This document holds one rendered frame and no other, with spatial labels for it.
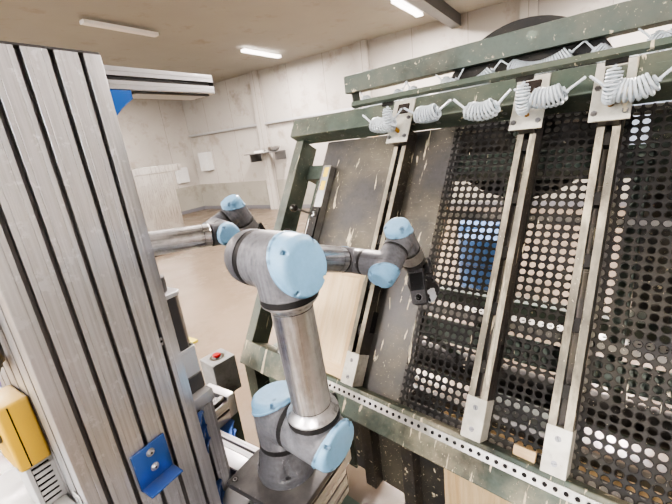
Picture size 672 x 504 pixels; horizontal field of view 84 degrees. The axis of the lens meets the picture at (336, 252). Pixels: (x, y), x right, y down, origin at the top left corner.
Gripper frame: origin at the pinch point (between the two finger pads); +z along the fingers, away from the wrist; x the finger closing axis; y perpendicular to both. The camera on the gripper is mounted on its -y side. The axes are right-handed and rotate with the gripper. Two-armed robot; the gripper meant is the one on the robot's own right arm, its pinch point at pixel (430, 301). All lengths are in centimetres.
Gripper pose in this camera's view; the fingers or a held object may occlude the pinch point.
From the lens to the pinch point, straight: 128.1
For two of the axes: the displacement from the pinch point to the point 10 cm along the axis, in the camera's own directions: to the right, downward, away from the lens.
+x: -8.9, 2.2, 3.9
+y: 1.1, -7.4, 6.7
